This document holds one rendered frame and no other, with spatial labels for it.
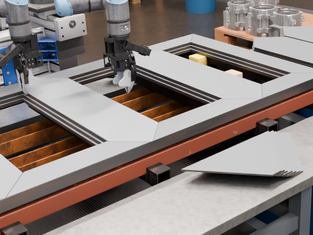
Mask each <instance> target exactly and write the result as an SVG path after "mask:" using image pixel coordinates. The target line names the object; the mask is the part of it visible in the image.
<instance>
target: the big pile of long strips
mask: <svg viewBox="0 0 313 235"><path fill-rule="evenodd" d="M283 31H284V37H254V41H253V46H252V50H253V51H255V52H259V53H262V54H265V55H269V56H273V57H276V58H279V59H283V60H286V61H290V62H294V63H297V64H301V65H304V66H308V67H311V68H313V26H302V27H283Z"/></svg>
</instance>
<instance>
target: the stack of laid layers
mask: <svg viewBox="0 0 313 235"><path fill-rule="evenodd" d="M163 51H165V52H168V53H171V54H174V55H181V54H184V53H188V52H193V53H196V54H199V55H203V56H206V57H209V58H212V59H215V60H218V61H221V62H225V63H227V64H230V65H233V66H236V67H240V68H243V69H246V70H249V71H252V72H255V73H258V74H261V75H264V76H267V77H271V78H274V79H276V78H279V77H282V76H285V75H287V74H290V72H286V71H283V70H280V69H276V68H273V67H270V66H267V65H263V64H261V63H257V62H253V61H250V60H247V59H244V58H241V57H237V56H234V55H230V54H227V53H224V52H221V51H218V50H214V49H211V48H208V47H204V46H201V45H198V44H195V43H192V42H190V43H187V44H183V45H180V46H176V47H173V48H169V49H166V50H163ZM115 74H117V72H113V71H112V69H111V68H110V67H106V68H105V67H104V68H100V69H96V70H93V71H90V72H86V73H83V74H80V75H76V76H72V77H69V79H71V80H73V81H75V82H77V83H79V84H84V83H88V82H91V81H94V80H98V79H101V78H104V77H108V76H111V75H115ZM136 75H137V76H139V77H141V78H144V79H146V80H149V81H151V82H153V83H156V84H159V85H161V86H163V87H166V88H168V89H170V90H173V91H175V92H177V93H180V94H182V95H185V96H187V97H190V98H192V99H195V100H197V101H199V102H202V103H204V104H209V103H212V102H214V101H217V100H219V99H221V98H219V97H217V96H214V95H212V94H209V93H206V92H204V91H201V90H199V89H196V88H193V87H191V86H189V85H186V84H184V83H181V82H178V81H176V80H173V79H171V78H168V77H166V76H163V75H161V74H158V73H156V72H153V71H151V70H148V69H145V68H143V67H140V66H138V65H136ZM312 88H313V79H311V80H309V81H306V82H303V83H301V84H298V85H295V86H293V87H290V88H288V89H286V90H283V91H280V92H278V93H275V94H272V95H270V96H267V97H264V98H262V99H259V100H257V101H254V102H252V103H249V104H246V105H244V106H241V107H239V108H236V109H234V110H231V111H229V112H226V113H224V114H221V115H219V116H216V117H213V118H211V119H208V120H206V121H203V122H201V123H198V124H196V125H193V126H191V127H188V128H185V129H183V130H180V131H177V132H175V133H173V134H170V135H168V136H165V137H163V138H160V139H157V140H155V141H153V142H149V143H146V144H144V145H141V146H139V147H136V148H134V149H131V150H128V151H126V152H123V153H120V154H118V155H116V156H113V157H111V158H108V159H105V160H103V161H100V162H98V163H95V164H92V165H90V166H87V167H85V168H82V169H80V170H77V171H75V172H72V173H69V174H67V175H64V176H61V177H59V178H56V179H54V180H51V181H49V182H46V183H44V184H41V185H38V186H36V187H33V188H31V189H28V190H26V191H23V192H21V193H18V194H15V195H13V196H10V197H7V198H5V199H2V200H0V214H1V213H3V212H5V211H8V210H10V209H13V208H15V207H18V206H21V205H23V204H26V203H28V202H31V201H33V200H36V199H38V198H40V197H43V196H45V195H48V194H51V193H53V192H56V191H58V190H61V189H63V188H66V187H68V186H70V185H73V184H75V183H78V182H80V181H83V180H85V179H88V178H90V177H93V176H95V175H98V174H100V173H103V172H105V171H108V170H110V169H113V168H115V167H118V166H120V165H123V164H125V163H128V162H130V161H133V160H135V159H138V158H140V157H143V156H145V155H148V154H150V153H152V152H155V151H158V150H160V149H163V148H165V147H168V146H170V145H172V144H175V143H177V142H180V141H182V140H185V139H187V138H190V137H193V136H195V135H198V134H200V133H202V132H205V131H207V130H210V129H212V128H215V127H217V126H220V125H222V124H225V123H227V122H230V121H232V120H234V119H237V118H240V117H242V116H245V115H247V114H250V113H252V112H255V111H257V110H260V109H262V108H265V107H267V106H269V105H272V104H275V103H277V102H280V101H282V100H285V99H287V98H290V97H292V96H295V95H297V94H299V93H302V92H304V91H307V90H309V89H312ZM22 102H24V103H26V104H27V105H29V106H30V107H32V108H33V109H35V110H37V111H38V112H40V113H41V114H43V115H44V116H46V117H48V118H49V119H51V120H52V121H54V122H56V123H57V124H59V125H60V126H62V127H63V128H65V129H66V130H68V131H70V132H71V133H73V134H74V135H76V136H78V137H79V138H81V139H82V140H84V141H85V142H87V143H89V144H90V145H92V146H95V145H98V144H101V143H103V142H106V141H107V140H105V139H104V138H102V137H100V136H99V135H97V134H95V133H94V132H92V131H90V130H89V129H87V128H85V127H84V126H82V125H80V124H79V123H77V122H75V121H74V120H72V119H70V118H68V117H67V116H65V115H63V114H62V113H60V112H58V111H57V110H55V109H53V108H52V107H50V106H48V105H47V104H45V103H43V102H42V101H40V100H38V99H37V98H35V97H33V96H32V95H30V94H28V95H26V94H25V93H24V92H23V91H21V92H17V93H14V94H11V95H7V96H4V97H0V109H2V108H5V107H8V106H11V105H14V104H18V103H22Z"/></svg>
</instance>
